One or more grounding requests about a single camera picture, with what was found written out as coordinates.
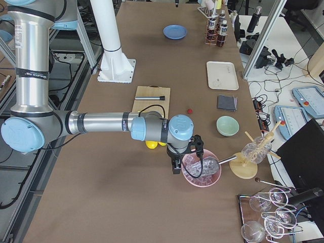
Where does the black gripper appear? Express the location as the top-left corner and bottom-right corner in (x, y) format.
(167, 145), (186, 174)

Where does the blue round plate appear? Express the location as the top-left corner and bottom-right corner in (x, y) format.
(163, 24), (187, 40)

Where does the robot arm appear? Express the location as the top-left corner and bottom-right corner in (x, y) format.
(1, 1), (198, 174)

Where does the yellow lemon upper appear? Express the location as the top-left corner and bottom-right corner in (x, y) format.
(145, 141), (158, 149)

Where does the steel ice scoop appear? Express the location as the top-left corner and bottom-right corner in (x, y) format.
(201, 155), (237, 176)

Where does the pink ice bucket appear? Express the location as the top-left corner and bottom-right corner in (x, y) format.
(182, 149), (221, 187)

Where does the wooden cutting board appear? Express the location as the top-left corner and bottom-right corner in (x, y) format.
(132, 86), (171, 117)

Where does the light green bowl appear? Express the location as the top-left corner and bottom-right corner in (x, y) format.
(216, 116), (239, 137)

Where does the steel muddler black tip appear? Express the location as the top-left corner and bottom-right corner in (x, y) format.
(135, 96), (166, 101)

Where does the wooden cup stand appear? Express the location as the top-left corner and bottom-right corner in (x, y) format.
(229, 121), (281, 179)

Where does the grey folded cloth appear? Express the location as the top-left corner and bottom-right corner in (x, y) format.
(217, 95), (237, 111)

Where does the glass mug on stand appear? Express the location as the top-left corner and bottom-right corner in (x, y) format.
(241, 137), (272, 164)

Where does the cream rabbit tray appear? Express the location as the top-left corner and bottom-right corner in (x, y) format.
(207, 61), (239, 91)

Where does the blue teach pendant near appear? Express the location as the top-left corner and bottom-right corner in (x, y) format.
(273, 105), (310, 140)

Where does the blue teach pendant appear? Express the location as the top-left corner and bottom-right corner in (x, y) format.
(292, 86), (323, 119)
(273, 105), (310, 140)

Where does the tea bottle back left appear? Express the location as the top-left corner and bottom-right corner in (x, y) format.
(217, 20), (227, 47)

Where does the tea bottle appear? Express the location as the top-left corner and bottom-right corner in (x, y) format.
(217, 20), (227, 47)
(218, 10), (225, 25)
(206, 18), (217, 45)

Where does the tea bottle front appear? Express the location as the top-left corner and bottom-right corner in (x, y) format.
(206, 18), (217, 45)

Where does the blue teach pendant far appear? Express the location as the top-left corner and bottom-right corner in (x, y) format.
(292, 86), (323, 119)

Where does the tea bottle back right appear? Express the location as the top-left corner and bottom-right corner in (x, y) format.
(218, 10), (225, 25)

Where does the black thermos bottle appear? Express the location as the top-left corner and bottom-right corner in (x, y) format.
(247, 6), (262, 33)

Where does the wire glass rack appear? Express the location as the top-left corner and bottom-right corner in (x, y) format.
(237, 187), (303, 242)

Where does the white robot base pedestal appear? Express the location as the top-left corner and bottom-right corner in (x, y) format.
(91, 0), (136, 84)

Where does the copper wire bottle rack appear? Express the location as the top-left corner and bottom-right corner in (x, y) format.
(205, 18), (228, 47)

